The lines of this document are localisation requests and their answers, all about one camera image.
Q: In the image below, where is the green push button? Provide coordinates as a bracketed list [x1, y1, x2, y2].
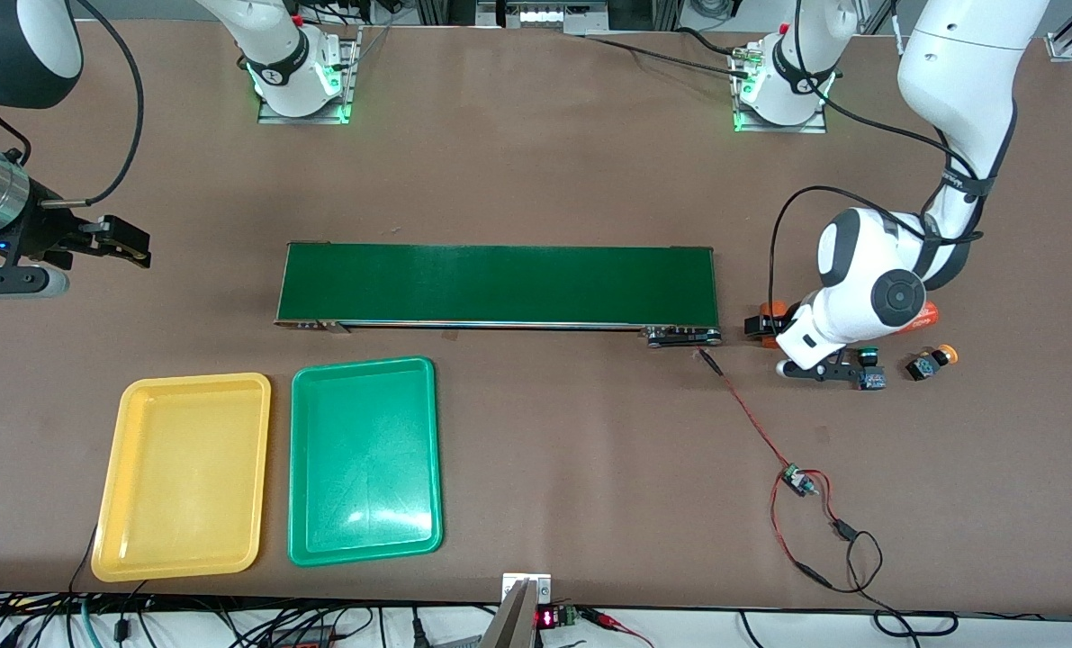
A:
[855, 345, 888, 392]

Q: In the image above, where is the yellow push button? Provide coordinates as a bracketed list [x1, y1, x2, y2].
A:
[905, 344, 959, 382]

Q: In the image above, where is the yellow plastic tray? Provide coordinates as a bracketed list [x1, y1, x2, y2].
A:
[91, 373, 272, 583]

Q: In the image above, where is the green conveyor belt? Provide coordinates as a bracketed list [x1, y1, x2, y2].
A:
[274, 240, 724, 349]

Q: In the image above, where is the red clip lead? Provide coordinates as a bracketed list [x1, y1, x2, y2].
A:
[581, 607, 655, 648]

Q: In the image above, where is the green plastic tray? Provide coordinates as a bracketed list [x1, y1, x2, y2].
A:
[288, 356, 445, 568]

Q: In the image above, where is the bright light box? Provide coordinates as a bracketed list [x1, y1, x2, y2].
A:
[477, 0, 610, 35]

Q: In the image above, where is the red black twisted wire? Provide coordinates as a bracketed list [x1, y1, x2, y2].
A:
[698, 346, 829, 586]

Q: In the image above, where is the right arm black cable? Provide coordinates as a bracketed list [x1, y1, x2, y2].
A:
[0, 0, 145, 206]

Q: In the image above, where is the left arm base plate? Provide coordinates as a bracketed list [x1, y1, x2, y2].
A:
[732, 49, 829, 134]

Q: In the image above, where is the black power cable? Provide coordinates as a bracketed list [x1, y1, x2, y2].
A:
[792, 517, 959, 640]

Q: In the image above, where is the black cable on table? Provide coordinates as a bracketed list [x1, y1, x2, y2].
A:
[581, 27, 752, 77]

